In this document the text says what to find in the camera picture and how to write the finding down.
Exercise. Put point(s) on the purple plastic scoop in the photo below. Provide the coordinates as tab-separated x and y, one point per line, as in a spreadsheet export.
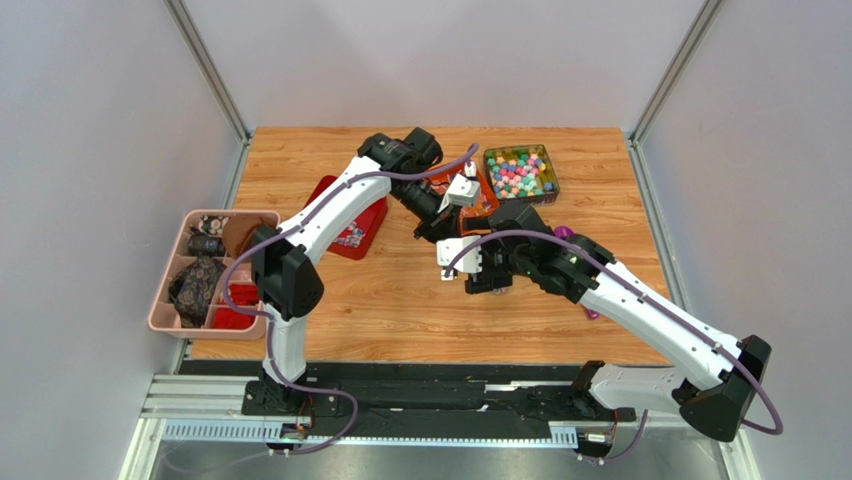
564	232

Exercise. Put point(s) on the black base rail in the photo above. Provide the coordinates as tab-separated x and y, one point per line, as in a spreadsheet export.
443	401

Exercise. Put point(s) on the orange tray of lollipops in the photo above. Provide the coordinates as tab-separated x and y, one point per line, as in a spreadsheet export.
474	218

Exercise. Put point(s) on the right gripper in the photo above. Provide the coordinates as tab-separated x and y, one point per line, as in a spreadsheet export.
480	278

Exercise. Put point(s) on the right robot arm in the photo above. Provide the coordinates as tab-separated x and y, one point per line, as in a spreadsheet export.
714	380

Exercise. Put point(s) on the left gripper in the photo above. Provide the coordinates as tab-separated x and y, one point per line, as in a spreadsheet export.
445	222

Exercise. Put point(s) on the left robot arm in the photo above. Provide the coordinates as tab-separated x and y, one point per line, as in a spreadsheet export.
284	259

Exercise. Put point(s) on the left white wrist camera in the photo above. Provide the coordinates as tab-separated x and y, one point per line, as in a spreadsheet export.
464	189

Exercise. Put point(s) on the pink organizer basket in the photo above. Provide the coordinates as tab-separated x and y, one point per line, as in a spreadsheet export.
189	303

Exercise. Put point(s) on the clear tray of colourful candies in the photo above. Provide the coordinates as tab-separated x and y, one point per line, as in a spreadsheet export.
523	173

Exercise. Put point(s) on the red tray of swirl lollipops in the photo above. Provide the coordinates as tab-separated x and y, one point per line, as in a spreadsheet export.
356	239

